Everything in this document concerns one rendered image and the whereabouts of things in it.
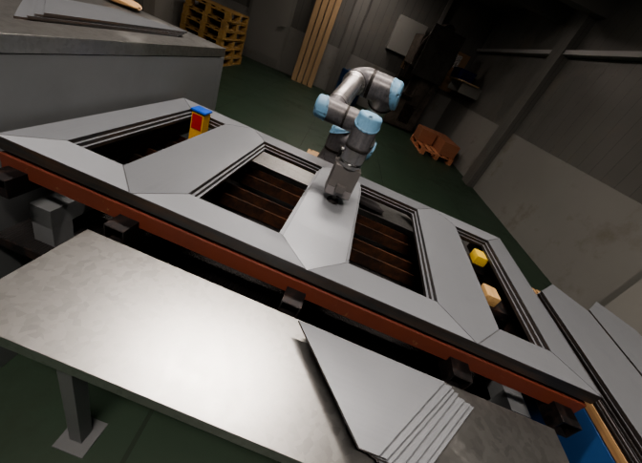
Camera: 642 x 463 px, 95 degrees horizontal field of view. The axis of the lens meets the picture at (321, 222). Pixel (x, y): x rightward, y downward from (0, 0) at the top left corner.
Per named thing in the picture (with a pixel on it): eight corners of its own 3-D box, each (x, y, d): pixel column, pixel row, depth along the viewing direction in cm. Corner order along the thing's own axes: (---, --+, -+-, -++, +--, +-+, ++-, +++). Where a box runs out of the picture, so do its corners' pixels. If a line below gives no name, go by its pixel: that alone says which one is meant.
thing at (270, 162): (482, 268, 149) (486, 264, 147) (246, 164, 146) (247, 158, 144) (472, 246, 166) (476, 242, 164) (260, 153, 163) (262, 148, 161)
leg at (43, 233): (70, 354, 111) (50, 212, 77) (54, 347, 111) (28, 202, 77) (83, 341, 117) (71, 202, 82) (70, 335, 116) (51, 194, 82)
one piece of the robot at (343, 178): (339, 156, 86) (319, 201, 94) (367, 166, 87) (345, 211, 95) (339, 145, 94) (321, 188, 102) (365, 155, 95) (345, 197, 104)
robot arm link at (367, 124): (385, 116, 89) (383, 121, 81) (369, 150, 94) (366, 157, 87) (361, 106, 89) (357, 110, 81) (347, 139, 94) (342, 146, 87)
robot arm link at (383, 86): (350, 139, 172) (377, 62, 121) (374, 150, 172) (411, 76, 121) (342, 156, 168) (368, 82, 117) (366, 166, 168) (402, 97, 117)
